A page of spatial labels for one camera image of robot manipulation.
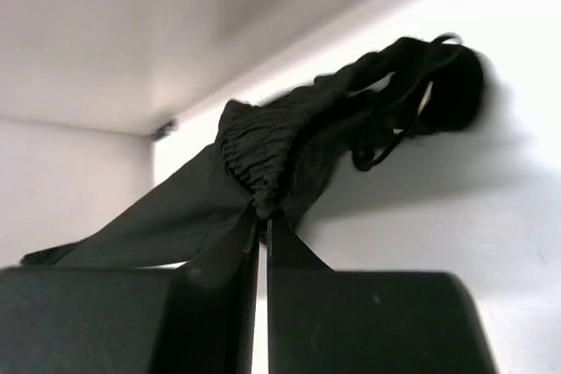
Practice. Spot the black shorts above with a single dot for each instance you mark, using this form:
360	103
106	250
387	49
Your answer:
278	157

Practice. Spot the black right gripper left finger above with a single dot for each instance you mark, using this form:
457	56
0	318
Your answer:
197	318

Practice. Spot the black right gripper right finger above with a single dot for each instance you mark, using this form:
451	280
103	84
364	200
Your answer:
324	321

